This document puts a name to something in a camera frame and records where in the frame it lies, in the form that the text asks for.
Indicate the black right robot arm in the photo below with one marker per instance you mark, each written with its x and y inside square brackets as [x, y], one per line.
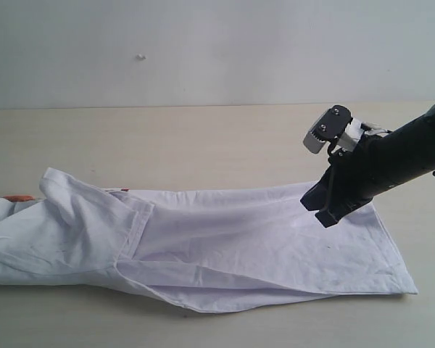
[416, 141]

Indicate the orange clothing tag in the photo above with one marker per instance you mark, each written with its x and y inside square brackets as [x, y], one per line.
[19, 198]

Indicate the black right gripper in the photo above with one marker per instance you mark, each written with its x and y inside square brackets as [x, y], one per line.
[353, 179]

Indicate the white t-shirt red Chinese patch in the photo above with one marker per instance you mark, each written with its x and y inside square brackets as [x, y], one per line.
[208, 251]

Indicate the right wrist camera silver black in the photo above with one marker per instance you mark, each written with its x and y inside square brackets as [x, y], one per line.
[329, 126]

